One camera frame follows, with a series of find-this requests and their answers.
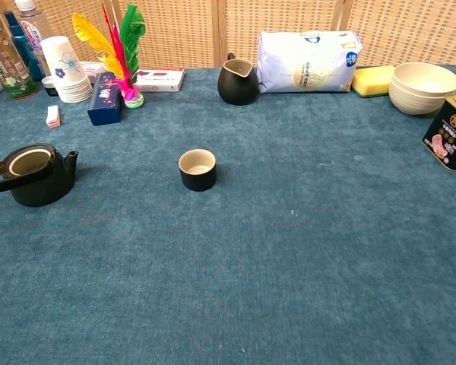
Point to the black ceramic tea cup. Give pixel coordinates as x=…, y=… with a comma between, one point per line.
x=197, y=180

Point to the white and red box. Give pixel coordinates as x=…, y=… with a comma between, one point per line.
x=159, y=81

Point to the colourful feather shuttlecock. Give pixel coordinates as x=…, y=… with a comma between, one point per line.
x=131, y=95

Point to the black ceramic pitcher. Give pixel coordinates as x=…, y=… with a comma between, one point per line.
x=237, y=89

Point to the blue tablecloth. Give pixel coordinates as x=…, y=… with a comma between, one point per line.
x=251, y=266

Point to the small black white jar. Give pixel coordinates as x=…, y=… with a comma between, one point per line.
x=50, y=87

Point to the beige bowl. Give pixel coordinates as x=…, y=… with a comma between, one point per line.
x=414, y=107
x=422, y=81

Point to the blue plastic bottle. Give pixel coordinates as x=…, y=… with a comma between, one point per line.
x=23, y=49

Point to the clear water bottle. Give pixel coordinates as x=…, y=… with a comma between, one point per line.
x=34, y=23

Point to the green tea bottle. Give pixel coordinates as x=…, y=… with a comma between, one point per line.
x=7, y=68

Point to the small pink white eraser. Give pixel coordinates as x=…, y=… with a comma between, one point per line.
x=53, y=116

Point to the white plastic bag package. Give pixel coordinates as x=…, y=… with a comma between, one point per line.
x=308, y=64

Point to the dark blue carton box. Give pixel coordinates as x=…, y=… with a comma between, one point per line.
x=104, y=102

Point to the yellow sponge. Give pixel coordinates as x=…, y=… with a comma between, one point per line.
x=370, y=80

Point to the small clear container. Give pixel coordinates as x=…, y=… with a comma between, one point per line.
x=93, y=68

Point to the woven rattan folding screen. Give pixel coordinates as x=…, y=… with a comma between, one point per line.
x=289, y=15

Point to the black ceramic teapot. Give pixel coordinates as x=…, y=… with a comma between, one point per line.
x=42, y=190

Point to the black luncheon meat tin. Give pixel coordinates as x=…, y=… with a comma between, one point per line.
x=450, y=140

